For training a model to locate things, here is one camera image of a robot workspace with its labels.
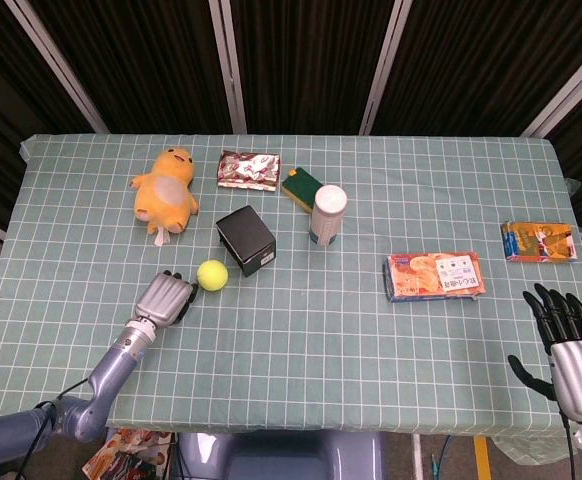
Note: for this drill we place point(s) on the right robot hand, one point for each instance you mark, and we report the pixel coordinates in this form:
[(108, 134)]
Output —
[(571, 365)]

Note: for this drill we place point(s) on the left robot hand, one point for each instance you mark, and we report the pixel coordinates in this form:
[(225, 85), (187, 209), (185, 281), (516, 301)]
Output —
[(166, 300)]

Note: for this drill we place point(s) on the yellow tennis ball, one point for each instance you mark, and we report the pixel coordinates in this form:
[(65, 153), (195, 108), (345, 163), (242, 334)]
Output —
[(212, 275)]

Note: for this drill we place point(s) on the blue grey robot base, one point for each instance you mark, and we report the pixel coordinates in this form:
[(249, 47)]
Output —
[(281, 457)]

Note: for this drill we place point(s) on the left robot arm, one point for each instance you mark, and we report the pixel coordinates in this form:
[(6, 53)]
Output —
[(71, 395)]

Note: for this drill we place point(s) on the black cardboard box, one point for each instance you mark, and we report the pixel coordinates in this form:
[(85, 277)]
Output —
[(247, 240)]

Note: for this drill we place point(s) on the small orange snack pack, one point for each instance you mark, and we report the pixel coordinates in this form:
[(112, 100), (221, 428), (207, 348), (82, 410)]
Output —
[(538, 242)]

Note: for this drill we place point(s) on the orange biscuit box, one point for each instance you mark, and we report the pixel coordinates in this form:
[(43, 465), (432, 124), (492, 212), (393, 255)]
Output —
[(433, 276)]

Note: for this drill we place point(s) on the yellow plush duck toy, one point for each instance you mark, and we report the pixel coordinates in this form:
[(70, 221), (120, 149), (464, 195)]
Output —
[(166, 192)]

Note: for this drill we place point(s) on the silver red snack packet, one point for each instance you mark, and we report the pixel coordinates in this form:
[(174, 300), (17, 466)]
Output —
[(248, 171)]

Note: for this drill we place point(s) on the colourful printed bag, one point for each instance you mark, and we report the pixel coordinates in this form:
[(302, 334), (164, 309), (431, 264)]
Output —
[(128, 455)]

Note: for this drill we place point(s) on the green checkered tablecloth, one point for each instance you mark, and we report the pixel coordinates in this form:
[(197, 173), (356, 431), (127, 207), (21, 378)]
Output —
[(321, 360)]

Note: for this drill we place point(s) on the green yellow sponge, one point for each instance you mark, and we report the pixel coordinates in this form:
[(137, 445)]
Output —
[(301, 186)]

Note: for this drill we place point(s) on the white cylindrical bottle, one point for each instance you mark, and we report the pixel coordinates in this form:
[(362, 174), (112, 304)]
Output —
[(327, 215)]

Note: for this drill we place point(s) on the black folding screen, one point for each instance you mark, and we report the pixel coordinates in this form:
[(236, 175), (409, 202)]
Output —
[(311, 60)]

